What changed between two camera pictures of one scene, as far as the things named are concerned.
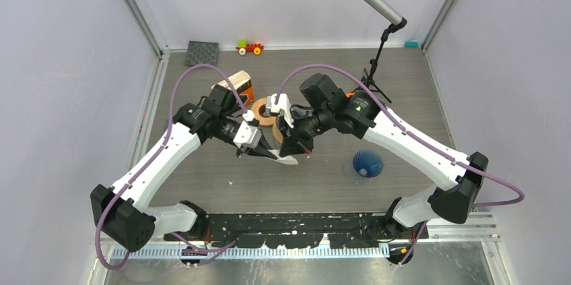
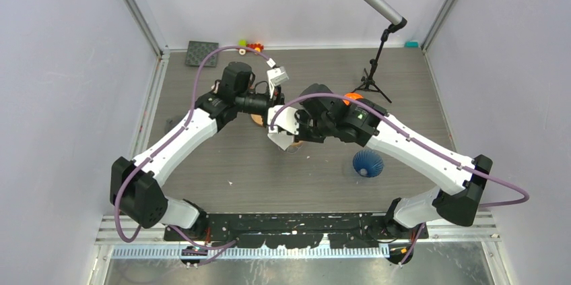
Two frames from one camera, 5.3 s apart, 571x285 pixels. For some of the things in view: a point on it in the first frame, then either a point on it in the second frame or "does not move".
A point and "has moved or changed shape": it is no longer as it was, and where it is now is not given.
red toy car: [243, 47] does not move
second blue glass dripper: [367, 164] does not move
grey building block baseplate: [200, 52] does not move
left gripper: [260, 151] to [269, 102]
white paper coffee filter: [287, 160] has moved or changed shape
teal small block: [411, 44] does not move
